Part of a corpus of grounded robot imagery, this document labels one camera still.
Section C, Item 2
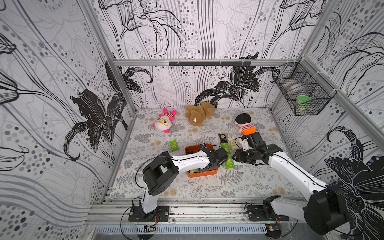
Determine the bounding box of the black cookie packet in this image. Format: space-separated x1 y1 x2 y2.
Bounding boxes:
218 134 228 143

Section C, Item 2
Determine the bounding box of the yellow cookie packet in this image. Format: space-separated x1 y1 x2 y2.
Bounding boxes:
230 140 239 151

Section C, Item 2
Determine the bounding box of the orange storage box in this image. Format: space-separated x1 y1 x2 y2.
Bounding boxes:
185 145 218 178

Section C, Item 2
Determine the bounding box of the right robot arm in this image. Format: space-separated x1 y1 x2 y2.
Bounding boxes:
232 132 348 235

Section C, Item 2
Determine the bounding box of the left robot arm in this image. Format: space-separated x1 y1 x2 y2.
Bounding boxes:
141 144 229 214

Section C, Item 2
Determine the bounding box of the black-haired doll orange dress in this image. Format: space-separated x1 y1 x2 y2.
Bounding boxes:
235 113 257 136

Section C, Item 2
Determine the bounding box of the brown teddy bear plush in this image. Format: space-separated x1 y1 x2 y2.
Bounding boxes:
186 102 216 127

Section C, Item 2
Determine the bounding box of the green lid jar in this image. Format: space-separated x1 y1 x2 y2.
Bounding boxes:
296 95 312 115

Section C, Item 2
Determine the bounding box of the pink white owl plush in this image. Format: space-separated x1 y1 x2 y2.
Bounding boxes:
152 108 177 133

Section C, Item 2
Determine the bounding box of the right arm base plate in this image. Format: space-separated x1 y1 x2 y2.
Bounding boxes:
244 204 290 223

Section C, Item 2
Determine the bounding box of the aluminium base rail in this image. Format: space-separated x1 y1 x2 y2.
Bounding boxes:
86 200 331 224

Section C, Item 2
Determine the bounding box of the black wire basket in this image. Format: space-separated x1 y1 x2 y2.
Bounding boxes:
273 63 336 116

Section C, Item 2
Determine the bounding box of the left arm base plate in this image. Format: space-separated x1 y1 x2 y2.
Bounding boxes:
129 206 170 223

